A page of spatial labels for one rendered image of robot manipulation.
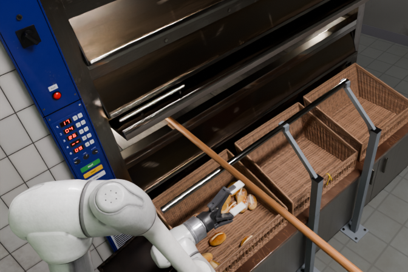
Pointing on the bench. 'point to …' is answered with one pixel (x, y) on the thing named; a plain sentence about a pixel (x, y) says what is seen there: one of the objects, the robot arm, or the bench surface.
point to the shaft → (269, 200)
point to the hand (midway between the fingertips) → (241, 195)
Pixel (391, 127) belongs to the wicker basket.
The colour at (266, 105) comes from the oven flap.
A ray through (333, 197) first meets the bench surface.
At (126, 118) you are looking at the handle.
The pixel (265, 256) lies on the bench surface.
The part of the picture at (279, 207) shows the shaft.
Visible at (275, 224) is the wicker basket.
